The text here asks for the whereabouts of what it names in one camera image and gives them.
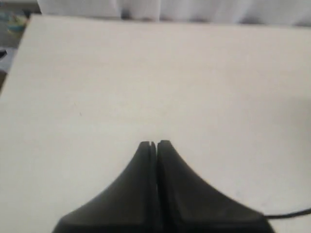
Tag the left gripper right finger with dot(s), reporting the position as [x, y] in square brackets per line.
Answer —
[191, 205]

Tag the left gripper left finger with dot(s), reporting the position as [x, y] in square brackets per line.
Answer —
[128, 205]

